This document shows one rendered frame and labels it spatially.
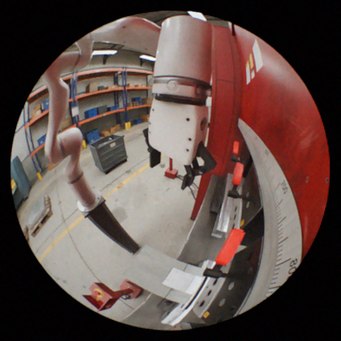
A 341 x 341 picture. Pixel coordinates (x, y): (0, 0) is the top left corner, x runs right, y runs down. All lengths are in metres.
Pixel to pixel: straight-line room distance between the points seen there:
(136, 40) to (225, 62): 0.71
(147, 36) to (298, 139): 0.30
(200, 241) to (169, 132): 0.55
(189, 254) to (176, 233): 0.99
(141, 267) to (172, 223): 1.23
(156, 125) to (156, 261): 0.43
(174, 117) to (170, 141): 0.04
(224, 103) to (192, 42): 0.70
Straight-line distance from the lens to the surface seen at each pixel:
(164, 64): 0.15
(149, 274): 0.46
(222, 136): 0.85
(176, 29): 0.17
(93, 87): 5.87
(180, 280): 0.45
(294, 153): 0.15
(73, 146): 0.56
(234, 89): 0.84
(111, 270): 1.63
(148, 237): 1.56
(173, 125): 0.16
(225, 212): 0.63
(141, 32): 0.27
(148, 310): 0.64
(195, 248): 0.60
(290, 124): 0.17
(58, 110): 0.49
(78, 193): 0.63
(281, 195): 0.15
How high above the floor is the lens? 1.45
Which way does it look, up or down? 36 degrees down
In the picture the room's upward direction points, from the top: straight up
